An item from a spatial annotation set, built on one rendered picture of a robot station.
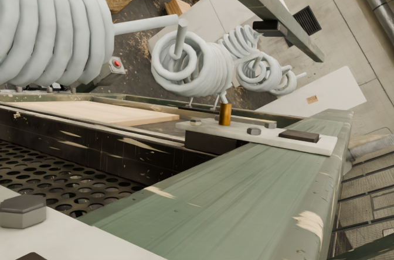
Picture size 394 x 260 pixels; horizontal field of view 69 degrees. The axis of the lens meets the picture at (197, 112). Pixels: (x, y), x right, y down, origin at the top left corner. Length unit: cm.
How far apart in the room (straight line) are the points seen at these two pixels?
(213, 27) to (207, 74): 333
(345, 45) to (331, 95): 460
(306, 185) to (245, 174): 4
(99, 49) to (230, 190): 11
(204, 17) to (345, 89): 230
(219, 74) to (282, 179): 15
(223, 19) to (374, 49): 615
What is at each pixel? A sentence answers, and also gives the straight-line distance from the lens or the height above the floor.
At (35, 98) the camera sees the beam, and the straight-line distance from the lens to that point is 142.
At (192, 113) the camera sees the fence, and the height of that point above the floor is 141.
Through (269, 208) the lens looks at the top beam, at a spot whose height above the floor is 192.
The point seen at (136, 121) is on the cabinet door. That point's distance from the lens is 99.
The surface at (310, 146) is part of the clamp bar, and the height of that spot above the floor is 192.
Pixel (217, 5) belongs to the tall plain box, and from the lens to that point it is 366.
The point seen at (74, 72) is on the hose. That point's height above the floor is 187.
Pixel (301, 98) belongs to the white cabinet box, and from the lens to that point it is 472.
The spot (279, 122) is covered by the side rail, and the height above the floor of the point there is 166.
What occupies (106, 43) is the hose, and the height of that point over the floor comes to 189.
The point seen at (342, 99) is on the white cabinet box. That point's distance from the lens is 467.
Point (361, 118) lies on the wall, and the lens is 910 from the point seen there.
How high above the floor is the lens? 198
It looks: 27 degrees down
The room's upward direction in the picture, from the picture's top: 61 degrees clockwise
